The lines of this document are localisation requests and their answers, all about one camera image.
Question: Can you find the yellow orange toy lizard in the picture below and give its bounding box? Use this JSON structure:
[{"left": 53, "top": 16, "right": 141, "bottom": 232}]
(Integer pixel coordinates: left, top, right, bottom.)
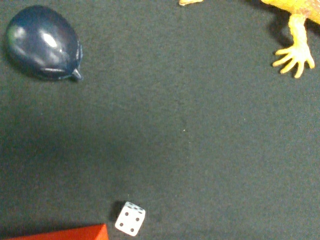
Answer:
[{"left": 178, "top": 0, "right": 320, "bottom": 79}]

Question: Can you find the red square pot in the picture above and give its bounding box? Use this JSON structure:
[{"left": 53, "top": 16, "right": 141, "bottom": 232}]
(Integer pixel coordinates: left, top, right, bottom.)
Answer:
[{"left": 10, "top": 223, "right": 109, "bottom": 240}]

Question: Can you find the small white die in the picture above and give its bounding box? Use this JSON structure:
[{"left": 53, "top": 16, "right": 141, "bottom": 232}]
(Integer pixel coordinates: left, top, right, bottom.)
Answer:
[{"left": 114, "top": 201, "right": 146, "bottom": 237}]

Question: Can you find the dark blue plastic eggplant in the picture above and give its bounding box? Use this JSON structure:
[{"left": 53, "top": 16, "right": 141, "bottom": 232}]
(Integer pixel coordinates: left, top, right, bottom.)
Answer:
[{"left": 5, "top": 5, "right": 83, "bottom": 81}]

